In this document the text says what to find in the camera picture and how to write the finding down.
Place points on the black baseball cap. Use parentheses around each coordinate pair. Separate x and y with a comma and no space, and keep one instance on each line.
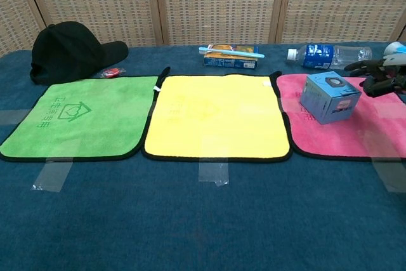
(69,52)

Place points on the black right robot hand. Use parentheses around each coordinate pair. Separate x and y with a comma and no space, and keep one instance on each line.
(377,82)

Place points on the small blue cardboard box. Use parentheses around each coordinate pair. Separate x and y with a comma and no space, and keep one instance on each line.
(323,99)

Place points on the dark blue table cloth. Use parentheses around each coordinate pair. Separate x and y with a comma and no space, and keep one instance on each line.
(203,220)

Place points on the white blue red cup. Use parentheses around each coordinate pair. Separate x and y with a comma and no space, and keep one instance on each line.
(395,48)

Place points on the light blue toothbrush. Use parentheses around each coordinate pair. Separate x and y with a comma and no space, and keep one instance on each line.
(228,51)

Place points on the yellow microfiber cloth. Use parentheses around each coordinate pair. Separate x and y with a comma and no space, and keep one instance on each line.
(219,118)

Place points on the green microfiber cloth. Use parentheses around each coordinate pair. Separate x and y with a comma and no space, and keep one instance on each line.
(79,118)

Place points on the blue orange toothpaste box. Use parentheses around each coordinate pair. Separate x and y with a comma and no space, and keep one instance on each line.
(228,62)

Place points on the pink microfiber cloth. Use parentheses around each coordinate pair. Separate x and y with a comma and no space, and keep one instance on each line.
(364,131)

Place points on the woven bamboo folding screen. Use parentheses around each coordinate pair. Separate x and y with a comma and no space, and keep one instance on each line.
(215,4)

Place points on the small red wrapped candy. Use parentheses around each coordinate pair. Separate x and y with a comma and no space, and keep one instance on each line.
(111,72)

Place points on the clear plastic water bottle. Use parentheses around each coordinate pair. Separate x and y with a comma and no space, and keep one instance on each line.
(317,56)

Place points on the clear adhesive tape strip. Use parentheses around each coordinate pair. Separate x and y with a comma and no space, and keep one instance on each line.
(12,117)
(50,174)
(390,172)
(214,172)

